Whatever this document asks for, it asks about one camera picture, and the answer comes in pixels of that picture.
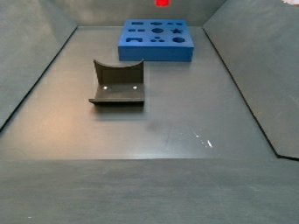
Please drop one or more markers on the black curved holder stand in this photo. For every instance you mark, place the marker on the black curved holder stand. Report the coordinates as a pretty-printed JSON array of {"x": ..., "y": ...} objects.
[{"x": 120, "y": 84}]

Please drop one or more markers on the blue shape sorter block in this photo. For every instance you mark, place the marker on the blue shape sorter block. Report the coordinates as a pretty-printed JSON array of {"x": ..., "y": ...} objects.
[{"x": 155, "y": 40}]

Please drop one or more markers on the red object at top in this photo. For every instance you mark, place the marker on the red object at top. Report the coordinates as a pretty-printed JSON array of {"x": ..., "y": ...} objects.
[{"x": 161, "y": 3}]

